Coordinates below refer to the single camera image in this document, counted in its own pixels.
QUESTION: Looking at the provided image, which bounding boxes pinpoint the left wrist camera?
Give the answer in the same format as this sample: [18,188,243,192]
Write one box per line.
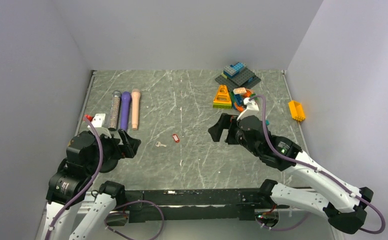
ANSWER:
[84,113,106,128]

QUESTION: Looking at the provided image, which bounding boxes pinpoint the silver key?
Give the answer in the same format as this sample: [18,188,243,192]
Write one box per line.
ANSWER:
[155,141,167,147]

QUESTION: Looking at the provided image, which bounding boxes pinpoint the black round microphone stand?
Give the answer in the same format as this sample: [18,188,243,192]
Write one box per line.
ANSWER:
[99,156,120,173]

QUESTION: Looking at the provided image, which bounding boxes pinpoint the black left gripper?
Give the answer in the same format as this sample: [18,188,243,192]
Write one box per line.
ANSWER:
[86,127,141,174]

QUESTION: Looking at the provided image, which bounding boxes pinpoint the yellow toy bin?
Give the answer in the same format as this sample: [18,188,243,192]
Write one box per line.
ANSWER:
[288,100,306,122]

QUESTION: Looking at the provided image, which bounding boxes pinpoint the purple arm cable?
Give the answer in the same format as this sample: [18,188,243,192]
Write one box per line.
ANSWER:
[250,94,386,235]
[44,117,105,240]

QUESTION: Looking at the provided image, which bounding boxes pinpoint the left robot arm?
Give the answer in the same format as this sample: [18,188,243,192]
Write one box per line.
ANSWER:
[41,127,142,240]

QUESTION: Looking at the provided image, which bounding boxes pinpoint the orange triangular toy piece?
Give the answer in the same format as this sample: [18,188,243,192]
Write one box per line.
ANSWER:
[212,84,232,109]

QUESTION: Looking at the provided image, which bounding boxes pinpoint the purple marker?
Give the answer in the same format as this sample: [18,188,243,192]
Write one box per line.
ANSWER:
[119,91,132,131]

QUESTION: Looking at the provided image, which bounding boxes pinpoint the red key tag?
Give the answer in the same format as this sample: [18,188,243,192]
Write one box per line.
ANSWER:
[171,133,180,143]

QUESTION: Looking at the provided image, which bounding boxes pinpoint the blue toy bricks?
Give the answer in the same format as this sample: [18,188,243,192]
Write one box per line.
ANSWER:
[222,62,247,79]

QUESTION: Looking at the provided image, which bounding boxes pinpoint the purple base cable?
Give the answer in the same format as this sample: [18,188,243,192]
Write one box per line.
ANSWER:
[103,199,165,240]

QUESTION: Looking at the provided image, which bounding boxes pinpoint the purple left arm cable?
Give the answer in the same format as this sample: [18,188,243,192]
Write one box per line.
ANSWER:
[44,117,105,240]

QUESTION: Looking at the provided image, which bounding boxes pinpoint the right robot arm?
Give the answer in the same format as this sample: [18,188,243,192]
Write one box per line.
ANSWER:
[207,113,374,234]

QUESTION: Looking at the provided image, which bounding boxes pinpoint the silver glitter marker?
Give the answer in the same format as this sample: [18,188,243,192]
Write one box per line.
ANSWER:
[108,90,122,130]

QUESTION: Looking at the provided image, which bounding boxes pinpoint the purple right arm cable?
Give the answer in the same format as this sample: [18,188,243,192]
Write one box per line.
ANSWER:
[250,94,386,235]

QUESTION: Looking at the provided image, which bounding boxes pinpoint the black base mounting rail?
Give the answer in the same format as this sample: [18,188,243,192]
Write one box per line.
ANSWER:
[92,187,291,223]

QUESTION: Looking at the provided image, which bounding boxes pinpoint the beige toy brick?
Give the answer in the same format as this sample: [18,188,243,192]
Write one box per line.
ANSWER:
[232,87,247,95]

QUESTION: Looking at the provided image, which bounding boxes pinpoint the grey brick baseplate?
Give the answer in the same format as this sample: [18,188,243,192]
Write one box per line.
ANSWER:
[215,68,261,91]

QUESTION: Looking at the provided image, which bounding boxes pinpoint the peach pink marker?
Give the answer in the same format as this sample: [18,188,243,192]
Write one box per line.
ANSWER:
[131,88,141,130]

